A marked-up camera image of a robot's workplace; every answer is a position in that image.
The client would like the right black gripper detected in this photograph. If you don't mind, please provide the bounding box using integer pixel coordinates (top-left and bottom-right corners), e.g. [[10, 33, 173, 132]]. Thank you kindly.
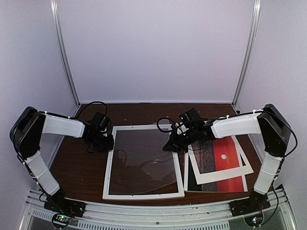
[[163, 127, 199, 153]]

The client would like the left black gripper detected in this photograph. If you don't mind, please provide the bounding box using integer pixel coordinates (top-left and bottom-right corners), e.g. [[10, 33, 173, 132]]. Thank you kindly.
[[88, 132, 114, 152]]

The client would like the clear acrylic sheet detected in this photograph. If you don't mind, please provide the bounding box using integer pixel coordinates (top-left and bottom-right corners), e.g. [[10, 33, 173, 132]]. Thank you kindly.
[[108, 121, 179, 194]]

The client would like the white mat board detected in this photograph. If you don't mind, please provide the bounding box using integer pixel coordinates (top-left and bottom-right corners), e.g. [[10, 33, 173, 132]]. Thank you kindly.
[[188, 136, 254, 184]]

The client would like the red and grey photo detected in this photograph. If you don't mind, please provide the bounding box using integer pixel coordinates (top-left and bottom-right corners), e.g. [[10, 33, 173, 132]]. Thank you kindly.
[[184, 140, 248, 193]]

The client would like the white picture frame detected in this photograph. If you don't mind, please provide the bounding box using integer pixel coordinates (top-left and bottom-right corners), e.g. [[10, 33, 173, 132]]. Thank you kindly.
[[102, 123, 185, 200]]

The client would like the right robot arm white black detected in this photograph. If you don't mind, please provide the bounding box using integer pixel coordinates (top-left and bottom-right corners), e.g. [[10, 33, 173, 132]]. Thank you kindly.
[[162, 103, 294, 212]]

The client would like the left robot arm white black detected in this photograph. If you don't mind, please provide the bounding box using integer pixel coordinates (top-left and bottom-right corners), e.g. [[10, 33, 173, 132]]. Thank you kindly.
[[10, 106, 114, 213]]

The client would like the left controller board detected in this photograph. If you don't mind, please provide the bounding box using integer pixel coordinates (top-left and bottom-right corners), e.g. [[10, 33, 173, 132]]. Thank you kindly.
[[51, 213, 72, 229]]

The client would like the controller board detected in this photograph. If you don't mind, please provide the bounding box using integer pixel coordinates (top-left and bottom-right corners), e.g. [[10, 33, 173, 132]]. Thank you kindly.
[[244, 213, 264, 228], [51, 213, 72, 229]]

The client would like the right controller board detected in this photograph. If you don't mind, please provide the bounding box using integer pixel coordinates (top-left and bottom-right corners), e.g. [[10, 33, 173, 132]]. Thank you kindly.
[[244, 213, 264, 228]]

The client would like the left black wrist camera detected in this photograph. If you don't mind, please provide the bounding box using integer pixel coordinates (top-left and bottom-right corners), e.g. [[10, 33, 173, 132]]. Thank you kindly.
[[92, 112, 111, 132]]

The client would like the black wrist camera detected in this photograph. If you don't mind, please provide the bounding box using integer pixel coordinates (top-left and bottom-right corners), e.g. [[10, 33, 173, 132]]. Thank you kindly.
[[92, 112, 111, 132], [179, 108, 201, 123]]

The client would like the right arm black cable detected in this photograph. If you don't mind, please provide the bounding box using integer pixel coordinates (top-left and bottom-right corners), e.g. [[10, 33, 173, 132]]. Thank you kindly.
[[156, 116, 183, 135]]

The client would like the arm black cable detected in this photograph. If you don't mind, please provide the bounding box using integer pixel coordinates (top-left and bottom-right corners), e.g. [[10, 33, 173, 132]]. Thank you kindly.
[[76, 101, 108, 120], [156, 116, 183, 135]]

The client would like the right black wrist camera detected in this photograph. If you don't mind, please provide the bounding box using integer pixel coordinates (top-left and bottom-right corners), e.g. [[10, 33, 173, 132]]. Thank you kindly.
[[179, 108, 201, 123]]

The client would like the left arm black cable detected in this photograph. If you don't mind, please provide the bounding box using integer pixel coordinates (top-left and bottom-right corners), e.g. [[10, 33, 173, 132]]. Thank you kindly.
[[76, 101, 108, 120]]

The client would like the front aluminium rail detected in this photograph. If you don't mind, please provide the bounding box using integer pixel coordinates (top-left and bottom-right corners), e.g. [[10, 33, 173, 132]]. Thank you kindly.
[[16, 189, 298, 230]]

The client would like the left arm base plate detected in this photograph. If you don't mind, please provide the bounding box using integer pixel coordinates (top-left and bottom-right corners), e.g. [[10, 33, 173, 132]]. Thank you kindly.
[[44, 196, 86, 218]]

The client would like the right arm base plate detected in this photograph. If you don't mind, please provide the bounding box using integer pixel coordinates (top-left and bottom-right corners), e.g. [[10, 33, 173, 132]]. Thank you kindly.
[[229, 198, 271, 217]]

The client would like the left aluminium corner post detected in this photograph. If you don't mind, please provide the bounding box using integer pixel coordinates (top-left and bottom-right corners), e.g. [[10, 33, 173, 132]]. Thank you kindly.
[[50, 0, 80, 107]]

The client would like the aluminium corner post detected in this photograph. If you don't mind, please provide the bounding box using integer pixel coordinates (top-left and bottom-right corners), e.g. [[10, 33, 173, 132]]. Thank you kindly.
[[232, 0, 261, 110], [50, 0, 80, 107]]

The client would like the right aluminium corner post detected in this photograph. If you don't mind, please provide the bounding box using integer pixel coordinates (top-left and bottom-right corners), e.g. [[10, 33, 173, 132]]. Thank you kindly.
[[232, 0, 261, 110]]

